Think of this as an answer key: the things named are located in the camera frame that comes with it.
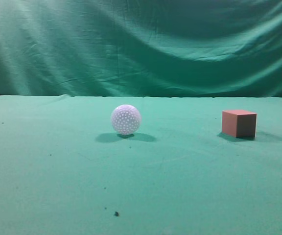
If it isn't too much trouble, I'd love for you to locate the red cube block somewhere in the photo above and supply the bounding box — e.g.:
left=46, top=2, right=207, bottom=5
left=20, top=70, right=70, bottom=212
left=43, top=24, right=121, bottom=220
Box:
left=221, top=110, right=257, bottom=138

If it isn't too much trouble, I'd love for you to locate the white dimpled golf ball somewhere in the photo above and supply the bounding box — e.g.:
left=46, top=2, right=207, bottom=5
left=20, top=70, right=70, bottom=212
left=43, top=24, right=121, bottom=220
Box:
left=111, top=104, right=141, bottom=135

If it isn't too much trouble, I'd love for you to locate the green backdrop curtain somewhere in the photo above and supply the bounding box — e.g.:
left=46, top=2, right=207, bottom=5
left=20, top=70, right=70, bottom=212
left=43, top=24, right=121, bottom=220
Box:
left=0, top=0, right=282, bottom=97

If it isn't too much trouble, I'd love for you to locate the green table cloth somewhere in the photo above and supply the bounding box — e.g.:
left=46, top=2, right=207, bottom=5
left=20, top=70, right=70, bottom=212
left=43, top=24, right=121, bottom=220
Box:
left=0, top=95, right=282, bottom=235

